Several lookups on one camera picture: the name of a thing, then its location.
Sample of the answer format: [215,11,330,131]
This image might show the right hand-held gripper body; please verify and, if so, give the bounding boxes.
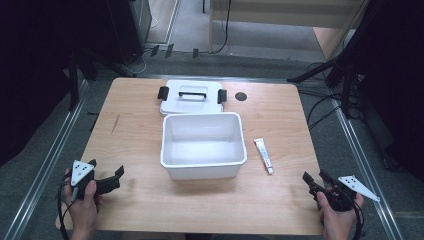
[312,175,381,213]

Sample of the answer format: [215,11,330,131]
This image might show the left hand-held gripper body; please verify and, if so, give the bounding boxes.
[68,158,101,201]

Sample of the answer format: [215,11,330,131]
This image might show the person's right hand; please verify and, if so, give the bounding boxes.
[316,186,365,238]

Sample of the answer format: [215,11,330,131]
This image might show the person's left hand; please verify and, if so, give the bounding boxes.
[62,167,103,234]

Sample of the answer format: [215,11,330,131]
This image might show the white ointment tube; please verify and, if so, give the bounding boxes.
[253,137,275,176]

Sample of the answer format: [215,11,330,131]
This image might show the white plastic storage box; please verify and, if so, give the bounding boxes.
[159,111,248,181]

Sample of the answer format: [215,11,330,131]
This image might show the black stand leg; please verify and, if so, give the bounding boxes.
[67,49,82,112]

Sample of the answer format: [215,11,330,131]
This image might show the black tripod stand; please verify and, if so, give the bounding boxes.
[286,54,363,119]

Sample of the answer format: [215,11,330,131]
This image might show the black curtain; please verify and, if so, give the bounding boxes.
[0,0,118,168]
[346,0,424,183]

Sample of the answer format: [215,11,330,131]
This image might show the black cabinet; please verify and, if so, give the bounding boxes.
[106,0,153,66]

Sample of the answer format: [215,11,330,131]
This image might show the light wooden bench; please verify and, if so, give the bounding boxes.
[208,0,369,62]

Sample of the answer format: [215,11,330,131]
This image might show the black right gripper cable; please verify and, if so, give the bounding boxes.
[346,196,365,240]

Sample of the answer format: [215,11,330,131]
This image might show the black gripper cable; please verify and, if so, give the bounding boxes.
[55,179,75,240]
[346,196,365,240]

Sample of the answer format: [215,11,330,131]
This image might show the metal floor rail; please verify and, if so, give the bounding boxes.
[1,79,90,240]
[328,94,406,240]

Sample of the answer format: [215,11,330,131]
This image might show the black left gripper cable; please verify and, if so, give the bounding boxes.
[55,179,75,240]

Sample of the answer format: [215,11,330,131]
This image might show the black floor cables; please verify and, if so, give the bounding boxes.
[298,88,344,132]

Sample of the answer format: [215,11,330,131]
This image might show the white lid with black handle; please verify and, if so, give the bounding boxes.
[157,79,228,117]

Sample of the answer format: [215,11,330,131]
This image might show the white floor cable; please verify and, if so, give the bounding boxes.
[130,16,160,75]

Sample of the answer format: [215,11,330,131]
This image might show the black hanging cable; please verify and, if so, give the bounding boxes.
[211,0,233,55]

